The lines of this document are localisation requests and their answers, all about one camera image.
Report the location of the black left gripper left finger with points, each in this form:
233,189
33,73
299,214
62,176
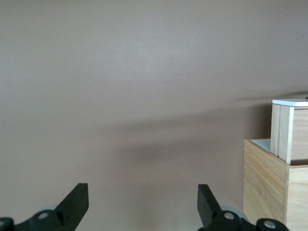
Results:
72,204

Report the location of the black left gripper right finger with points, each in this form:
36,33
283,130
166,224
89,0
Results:
207,207

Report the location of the light wooden cabinet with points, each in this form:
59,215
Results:
262,187

